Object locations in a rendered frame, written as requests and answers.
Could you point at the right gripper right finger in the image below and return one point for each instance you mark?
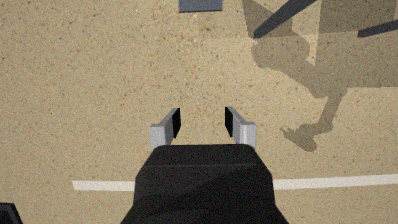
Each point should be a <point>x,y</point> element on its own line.
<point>246,134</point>

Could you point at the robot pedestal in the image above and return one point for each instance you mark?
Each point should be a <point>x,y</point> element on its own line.
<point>199,5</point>

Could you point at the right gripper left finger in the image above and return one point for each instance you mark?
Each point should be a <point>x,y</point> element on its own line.
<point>160,134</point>

